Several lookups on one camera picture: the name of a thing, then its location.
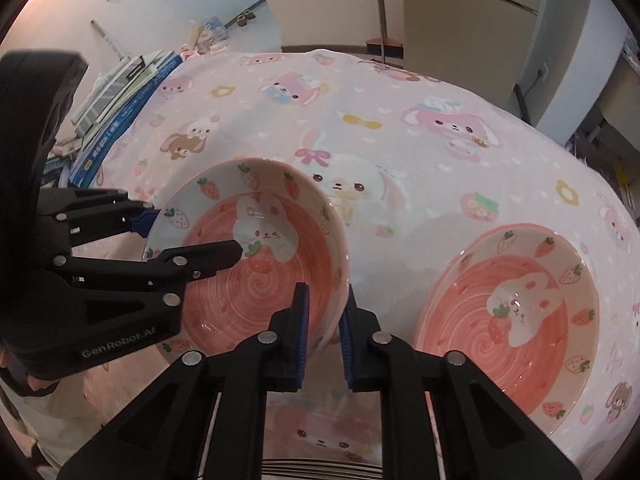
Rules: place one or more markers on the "pink cartoon tablecloth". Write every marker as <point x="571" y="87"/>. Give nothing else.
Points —
<point x="417" y="169"/>

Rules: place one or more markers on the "blue book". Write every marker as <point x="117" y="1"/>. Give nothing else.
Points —
<point x="88" y="163"/>

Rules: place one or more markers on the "beige refrigerator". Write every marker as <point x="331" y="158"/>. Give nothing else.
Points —
<point x="479" y="45"/>

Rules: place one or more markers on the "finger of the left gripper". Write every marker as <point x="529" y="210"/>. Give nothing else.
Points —
<point x="70" y="217"/>
<point x="171" y="268"/>

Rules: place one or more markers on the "pink strawberry bowl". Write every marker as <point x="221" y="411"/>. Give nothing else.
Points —
<point x="289" y="233"/>
<point x="522" y="305"/>

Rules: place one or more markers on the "red broom and dustpan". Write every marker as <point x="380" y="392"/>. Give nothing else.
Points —
<point x="388" y="46"/>

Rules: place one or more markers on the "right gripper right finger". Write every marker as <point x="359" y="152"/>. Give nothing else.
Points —
<point x="441" y="416"/>

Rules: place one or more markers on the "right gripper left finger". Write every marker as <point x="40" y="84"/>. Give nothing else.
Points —
<point x="204" y="416"/>

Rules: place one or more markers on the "stack of papers and books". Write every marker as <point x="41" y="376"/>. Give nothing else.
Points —
<point x="108" y="95"/>

